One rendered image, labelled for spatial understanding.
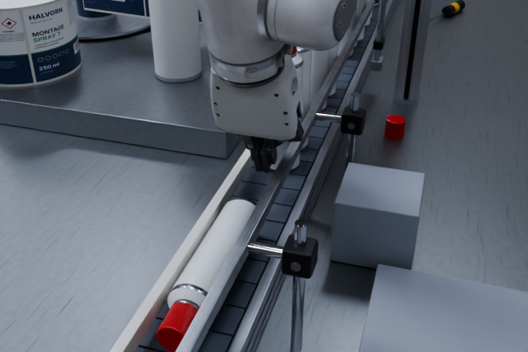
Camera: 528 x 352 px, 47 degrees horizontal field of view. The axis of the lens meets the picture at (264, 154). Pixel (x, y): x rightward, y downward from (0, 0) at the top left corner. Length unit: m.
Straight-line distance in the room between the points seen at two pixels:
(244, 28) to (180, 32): 0.54
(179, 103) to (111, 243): 0.33
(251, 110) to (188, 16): 0.46
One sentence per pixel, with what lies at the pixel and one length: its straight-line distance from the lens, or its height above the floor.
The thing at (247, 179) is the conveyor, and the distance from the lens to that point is 0.84.
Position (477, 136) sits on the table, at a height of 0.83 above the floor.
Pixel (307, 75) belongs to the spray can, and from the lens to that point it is 0.86.
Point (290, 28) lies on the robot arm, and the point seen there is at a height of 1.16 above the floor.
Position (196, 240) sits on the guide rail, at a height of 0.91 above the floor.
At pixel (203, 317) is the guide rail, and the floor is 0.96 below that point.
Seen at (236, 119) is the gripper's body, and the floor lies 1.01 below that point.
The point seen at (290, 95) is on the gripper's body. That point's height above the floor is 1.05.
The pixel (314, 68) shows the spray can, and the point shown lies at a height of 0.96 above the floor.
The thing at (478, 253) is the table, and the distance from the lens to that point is 0.84.
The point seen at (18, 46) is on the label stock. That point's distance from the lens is 1.18.
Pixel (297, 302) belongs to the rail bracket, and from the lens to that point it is 0.62.
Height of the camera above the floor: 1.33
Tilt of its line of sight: 30 degrees down
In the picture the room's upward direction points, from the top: straight up
